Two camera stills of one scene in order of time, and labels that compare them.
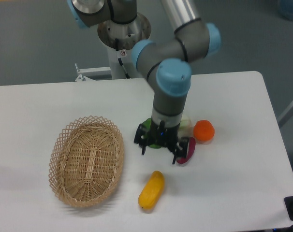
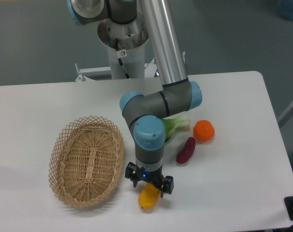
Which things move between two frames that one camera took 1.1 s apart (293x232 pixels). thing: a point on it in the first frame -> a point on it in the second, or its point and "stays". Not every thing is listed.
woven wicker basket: (85, 158) stays
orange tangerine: (203, 130) stays
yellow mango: (152, 190) stays
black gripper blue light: (163, 136) -> (154, 177)
